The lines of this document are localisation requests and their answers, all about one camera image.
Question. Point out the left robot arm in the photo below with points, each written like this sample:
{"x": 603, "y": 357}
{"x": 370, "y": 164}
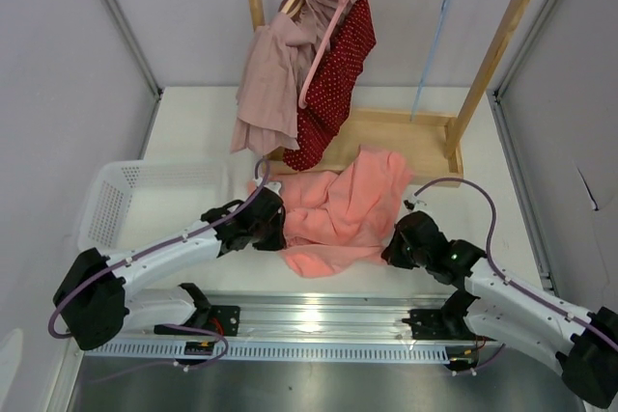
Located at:
{"x": 104, "y": 295}

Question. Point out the white plastic basket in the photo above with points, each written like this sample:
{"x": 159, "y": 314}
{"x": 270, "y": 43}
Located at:
{"x": 133, "y": 203}

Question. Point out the white slotted cable duct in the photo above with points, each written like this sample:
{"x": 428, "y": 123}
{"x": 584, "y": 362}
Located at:
{"x": 237, "y": 350}

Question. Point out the salmon pink skirt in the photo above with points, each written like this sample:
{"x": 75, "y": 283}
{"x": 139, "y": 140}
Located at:
{"x": 334, "y": 221}

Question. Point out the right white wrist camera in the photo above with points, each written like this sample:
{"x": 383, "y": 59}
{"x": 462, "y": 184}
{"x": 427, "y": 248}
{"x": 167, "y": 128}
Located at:
{"x": 413, "y": 203}

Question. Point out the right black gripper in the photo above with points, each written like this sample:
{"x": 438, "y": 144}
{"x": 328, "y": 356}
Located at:
{"x": 392, "y": 254}

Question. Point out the dusty pink dress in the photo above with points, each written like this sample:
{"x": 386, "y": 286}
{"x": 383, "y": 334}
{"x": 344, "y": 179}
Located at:
{"x": 279, "y": 58}

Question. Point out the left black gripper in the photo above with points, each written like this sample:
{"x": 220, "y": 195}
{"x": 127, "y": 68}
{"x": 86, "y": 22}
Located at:
{"x": 277, "y": 242}

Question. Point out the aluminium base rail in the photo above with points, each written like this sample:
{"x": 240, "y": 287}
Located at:
{"x": 317, "y": 317}

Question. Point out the wooden clothes rack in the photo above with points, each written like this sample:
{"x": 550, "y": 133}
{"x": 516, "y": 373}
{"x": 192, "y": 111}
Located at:
{"x": 430, "y": 141}

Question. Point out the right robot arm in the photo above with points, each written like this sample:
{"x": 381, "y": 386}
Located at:
{"x": 577, "y": 344}

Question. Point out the red polka dot garment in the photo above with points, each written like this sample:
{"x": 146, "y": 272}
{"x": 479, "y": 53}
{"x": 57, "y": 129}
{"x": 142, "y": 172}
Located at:
{"x": 328, "y": 99}

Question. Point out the light blue plastic hanger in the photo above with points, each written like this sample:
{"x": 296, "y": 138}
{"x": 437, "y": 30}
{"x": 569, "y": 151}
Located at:
{"x": 443, "y": 12}

